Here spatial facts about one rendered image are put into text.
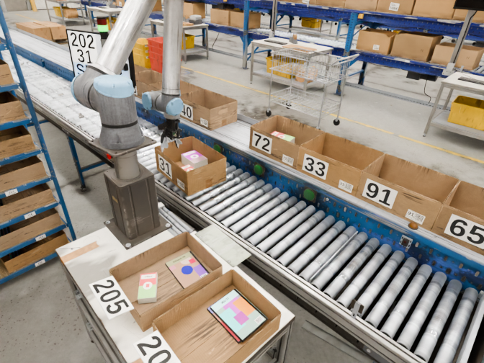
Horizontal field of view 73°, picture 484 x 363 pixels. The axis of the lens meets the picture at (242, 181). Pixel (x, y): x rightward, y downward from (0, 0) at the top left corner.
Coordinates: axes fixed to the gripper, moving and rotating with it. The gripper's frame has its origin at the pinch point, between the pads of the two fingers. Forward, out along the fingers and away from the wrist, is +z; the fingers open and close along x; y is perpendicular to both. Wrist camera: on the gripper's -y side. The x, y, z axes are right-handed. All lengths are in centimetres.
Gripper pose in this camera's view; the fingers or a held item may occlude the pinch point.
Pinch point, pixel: (169, 148)
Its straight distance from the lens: 201.7
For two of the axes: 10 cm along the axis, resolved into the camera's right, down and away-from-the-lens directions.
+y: 7.3, 4.0, -5.6
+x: 6.8, -2.8, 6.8
